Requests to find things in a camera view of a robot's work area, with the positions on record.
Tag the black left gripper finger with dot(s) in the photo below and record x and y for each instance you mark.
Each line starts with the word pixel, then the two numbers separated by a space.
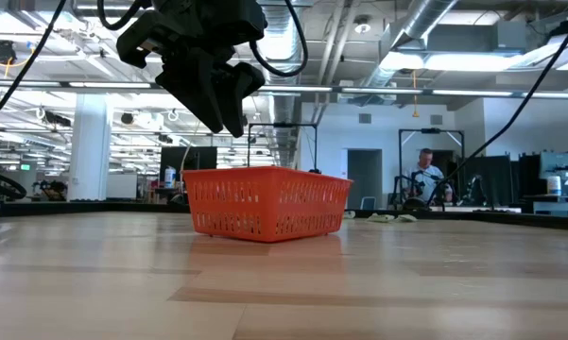
pixel 236 90
pixel 194 90

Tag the orange slotted plastic basket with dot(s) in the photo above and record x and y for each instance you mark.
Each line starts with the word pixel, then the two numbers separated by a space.
pixel 264 203

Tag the black computer monitor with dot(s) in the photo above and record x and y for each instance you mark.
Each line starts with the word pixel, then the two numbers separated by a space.
pixel 194 158

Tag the white wipes canister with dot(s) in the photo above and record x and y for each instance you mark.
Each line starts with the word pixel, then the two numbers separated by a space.
pixel 554 185
pixel 169 177

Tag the white building pillar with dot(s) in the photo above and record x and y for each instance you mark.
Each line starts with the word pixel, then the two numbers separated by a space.
pixel 90 146

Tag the yellow hanging pendant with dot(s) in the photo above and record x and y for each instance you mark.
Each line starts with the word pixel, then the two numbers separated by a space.
pixel 415 112

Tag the green exit sign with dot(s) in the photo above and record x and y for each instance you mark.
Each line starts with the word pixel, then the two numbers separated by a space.
pixel 25 166

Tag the black yellow ceiling reel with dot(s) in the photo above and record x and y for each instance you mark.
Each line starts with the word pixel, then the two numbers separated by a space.
pixel 3 51

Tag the person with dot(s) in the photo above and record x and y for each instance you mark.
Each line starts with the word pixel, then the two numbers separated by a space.
pixel 427 177

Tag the silver ribbed ventilation duct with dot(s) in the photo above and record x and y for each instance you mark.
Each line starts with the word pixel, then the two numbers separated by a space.
pixel 283 118

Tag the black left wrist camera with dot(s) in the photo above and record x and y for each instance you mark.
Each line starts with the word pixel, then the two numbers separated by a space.
pixel 142 40

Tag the black metal gantry frame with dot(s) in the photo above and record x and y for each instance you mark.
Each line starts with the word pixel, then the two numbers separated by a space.
pixel 430 130

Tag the silver smooth ventilation duct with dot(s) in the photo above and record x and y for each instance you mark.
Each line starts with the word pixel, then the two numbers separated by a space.
pixel 425 19

